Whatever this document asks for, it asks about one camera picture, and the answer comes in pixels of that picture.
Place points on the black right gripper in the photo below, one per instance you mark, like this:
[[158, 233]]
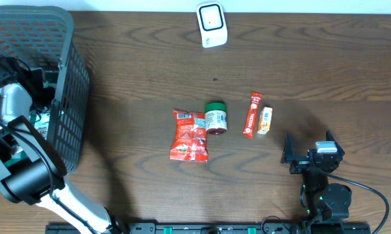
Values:
[[288, 156]]

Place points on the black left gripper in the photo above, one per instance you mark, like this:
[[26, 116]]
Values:
[[48, 99]]

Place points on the small orange box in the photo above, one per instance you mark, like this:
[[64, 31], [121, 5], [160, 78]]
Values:
[[265, 120]]

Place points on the teal packet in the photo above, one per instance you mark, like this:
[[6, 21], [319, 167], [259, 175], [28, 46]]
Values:
[[40, 121]]

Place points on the small red sachet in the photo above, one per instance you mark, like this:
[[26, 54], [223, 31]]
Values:
[[252, 114]]

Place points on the green lid spice jar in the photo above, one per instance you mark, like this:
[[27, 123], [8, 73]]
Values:
[[216, 118]]

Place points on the red snack packet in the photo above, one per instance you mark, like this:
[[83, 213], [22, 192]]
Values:
[[190, 142]]

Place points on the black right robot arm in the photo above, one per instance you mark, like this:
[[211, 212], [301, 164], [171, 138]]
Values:
[[325, 201]]

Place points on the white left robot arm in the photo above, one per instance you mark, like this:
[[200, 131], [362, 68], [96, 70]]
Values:
[[32, 170]]

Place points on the white barcode scanner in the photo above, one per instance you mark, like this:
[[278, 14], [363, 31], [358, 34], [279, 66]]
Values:
[[212, 24]]

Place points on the grey plastic mesh basket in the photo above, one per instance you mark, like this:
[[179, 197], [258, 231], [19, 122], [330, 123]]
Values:
[[42, 36]]

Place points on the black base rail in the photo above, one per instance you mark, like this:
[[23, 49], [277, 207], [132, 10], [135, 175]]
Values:
[[270, 227]]

